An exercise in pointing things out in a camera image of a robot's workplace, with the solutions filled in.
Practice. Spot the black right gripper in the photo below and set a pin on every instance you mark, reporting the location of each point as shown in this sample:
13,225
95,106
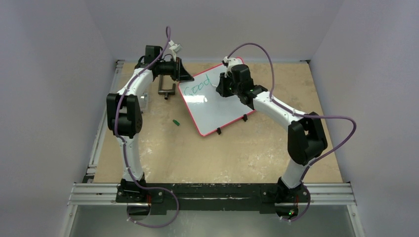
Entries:
222,86

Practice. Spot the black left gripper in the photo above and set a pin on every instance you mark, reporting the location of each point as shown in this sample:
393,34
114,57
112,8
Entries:
180,73

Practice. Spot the pink framed whiteboard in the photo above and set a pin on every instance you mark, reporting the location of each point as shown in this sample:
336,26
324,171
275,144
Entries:
206,107

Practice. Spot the green marker cap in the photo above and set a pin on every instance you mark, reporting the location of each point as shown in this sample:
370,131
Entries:
176,122

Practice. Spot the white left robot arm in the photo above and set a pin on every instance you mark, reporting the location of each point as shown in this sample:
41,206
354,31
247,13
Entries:
124,114

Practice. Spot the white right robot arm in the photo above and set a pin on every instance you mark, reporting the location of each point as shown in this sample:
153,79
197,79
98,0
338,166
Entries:
306,138

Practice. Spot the clear plastic screw box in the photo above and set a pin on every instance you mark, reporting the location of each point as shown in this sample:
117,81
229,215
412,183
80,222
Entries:
144,102

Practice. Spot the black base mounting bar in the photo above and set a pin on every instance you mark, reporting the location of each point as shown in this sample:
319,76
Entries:
260,197

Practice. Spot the dark metal pipe bracket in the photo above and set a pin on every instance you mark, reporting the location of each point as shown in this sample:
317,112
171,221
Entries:
166,93

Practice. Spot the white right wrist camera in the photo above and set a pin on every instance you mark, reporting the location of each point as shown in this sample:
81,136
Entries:
229,63

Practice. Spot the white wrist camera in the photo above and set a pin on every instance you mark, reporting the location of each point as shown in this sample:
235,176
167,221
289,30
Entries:
174,49
229,63

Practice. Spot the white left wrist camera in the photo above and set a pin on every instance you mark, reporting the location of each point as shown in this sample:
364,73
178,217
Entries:
174,49

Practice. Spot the aluminium frame rail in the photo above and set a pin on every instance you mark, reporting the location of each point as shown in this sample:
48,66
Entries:
104,194

